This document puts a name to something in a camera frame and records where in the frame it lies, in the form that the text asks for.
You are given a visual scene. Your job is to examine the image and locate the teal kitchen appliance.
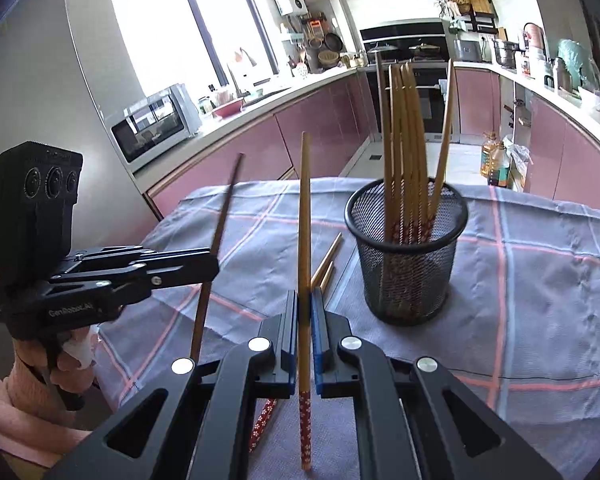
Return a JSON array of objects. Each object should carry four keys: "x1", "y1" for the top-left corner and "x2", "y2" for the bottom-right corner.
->
[{"x1": 557, "y1": 39, "x2": 600, "y2": 91}]

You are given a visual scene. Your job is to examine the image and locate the steel thermos flask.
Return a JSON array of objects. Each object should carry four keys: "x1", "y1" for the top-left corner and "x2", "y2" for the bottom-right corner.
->
[{"x1": 545, "y1": 57, "x2": 573, "y2": 92}]

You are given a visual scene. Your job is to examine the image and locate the white toaster oven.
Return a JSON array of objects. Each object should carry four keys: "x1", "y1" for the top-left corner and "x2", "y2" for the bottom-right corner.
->
[{"x1": 111, "y1": 83, "x2": 203, "y2": 173}]

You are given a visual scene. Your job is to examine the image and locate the person's left hand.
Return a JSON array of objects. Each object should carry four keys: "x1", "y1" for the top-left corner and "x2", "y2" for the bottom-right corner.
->
[{"x1": 47, "y1": 327, "x2": 101, "y2": 396}]

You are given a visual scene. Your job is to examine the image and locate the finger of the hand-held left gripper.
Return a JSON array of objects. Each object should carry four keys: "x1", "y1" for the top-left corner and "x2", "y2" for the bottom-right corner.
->
[
  {"x1": 46, "y1": 251, "x2": 220, "y2": 307},
  {"x1": 70, "y1": 245, "x2": 202, "y2": 272}
]

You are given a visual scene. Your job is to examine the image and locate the pink bowl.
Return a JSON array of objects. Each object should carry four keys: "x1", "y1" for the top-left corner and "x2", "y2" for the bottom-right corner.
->
[{"x1": 211, "y1": 97, "x2": 244, "y2": 120}]

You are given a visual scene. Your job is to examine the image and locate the pink kettle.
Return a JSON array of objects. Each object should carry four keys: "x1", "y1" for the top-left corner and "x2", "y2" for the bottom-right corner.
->
[{"x1": 522, "y1": 22, "x2": 546, "y2": 51}]

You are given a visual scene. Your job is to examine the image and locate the kitchen window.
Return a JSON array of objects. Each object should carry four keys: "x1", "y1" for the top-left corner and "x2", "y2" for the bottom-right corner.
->
[{"x1": 107, "y1": 0, "x2": 281, "y2": 106}]

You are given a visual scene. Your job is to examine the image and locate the bunch of wooden chopsticks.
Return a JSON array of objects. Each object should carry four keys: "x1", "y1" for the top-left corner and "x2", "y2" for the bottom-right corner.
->
[{"x1": 375, "y1": 51, "x2": 455, "y2": 311}]

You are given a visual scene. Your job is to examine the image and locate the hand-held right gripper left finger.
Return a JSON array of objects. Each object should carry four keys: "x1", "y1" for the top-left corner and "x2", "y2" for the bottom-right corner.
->
[{"x1": 45, "y1": 290, "x2": 299, "y2": 480}]

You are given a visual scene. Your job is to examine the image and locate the plaid grey tablecloth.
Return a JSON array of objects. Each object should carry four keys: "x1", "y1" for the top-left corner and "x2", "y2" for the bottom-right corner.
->
[{"x1": 92, "y1": 176, "x2": 600, "y2": 480}]

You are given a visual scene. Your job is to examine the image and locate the dark brown single chopstick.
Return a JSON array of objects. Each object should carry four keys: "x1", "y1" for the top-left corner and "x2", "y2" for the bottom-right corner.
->
[{"x1": 189, "y1": 153, "x2": 245, "y2": 363}]

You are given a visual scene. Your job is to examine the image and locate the black wall rack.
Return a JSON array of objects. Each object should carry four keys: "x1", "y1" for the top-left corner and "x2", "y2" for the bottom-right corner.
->
[{"x1": 436, "y1": 0, "x2": 498, "y2": 33}]

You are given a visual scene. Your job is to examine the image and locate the grey refrigerator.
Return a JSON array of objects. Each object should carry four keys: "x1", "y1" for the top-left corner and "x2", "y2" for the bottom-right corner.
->
[{"x1": 0, "y1": 0, "x2": 146, "y2": 241}]

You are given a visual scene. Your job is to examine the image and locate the black mesh cup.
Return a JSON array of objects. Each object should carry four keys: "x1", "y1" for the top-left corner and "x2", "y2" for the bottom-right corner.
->
[{"x1": 344, "y1": 176, "x2": 470, "y2": 326}]

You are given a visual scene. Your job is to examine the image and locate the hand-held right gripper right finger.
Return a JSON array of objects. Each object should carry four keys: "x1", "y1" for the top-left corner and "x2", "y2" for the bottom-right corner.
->
[{"x1": 310, "y1": 290, "x2": 563, "y2": 480}]

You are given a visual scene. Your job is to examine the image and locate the white plastic bag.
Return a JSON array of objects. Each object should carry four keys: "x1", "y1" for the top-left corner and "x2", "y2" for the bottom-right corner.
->
[{"x1": 502, "y1": 135, "x2": 535, "y2": 191}]

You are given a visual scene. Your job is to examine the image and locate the white bowl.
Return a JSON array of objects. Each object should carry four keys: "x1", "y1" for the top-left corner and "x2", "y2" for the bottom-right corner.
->
[{"x1": 577, "y1": 86, "x2": 600, "y2": 113}]

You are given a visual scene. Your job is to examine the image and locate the black range hood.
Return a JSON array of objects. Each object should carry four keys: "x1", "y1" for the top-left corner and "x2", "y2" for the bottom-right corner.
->
[{"x1": 359, "y1": 21, "x2": 448, "y2": 56}]

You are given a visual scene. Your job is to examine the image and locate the pink base cabinets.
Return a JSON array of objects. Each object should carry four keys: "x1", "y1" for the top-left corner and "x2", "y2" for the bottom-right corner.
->
[
  {"x1": 145, "y1": 72, "x2": 381, "y2": 221},
  {"x1": 452, "y1": 67, "x2": 600, "y2": 216}
]

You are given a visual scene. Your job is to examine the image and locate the sink faucet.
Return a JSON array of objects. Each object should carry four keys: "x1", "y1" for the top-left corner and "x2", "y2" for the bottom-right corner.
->
[{"x1": 227, "y1": 47, "x2": 258, "y2": 98}]

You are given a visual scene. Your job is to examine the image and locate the black built-in oven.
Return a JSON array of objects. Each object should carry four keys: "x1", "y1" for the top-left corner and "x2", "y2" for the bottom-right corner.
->
[{"x1": 367, "y1": 60, "x2": 456, "y2": 143}]

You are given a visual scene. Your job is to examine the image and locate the steel pot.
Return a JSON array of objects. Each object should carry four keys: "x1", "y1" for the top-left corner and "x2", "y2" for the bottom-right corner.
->
[{"x1": 492, "y1": 39, "x2": 521, "y2": 68}]

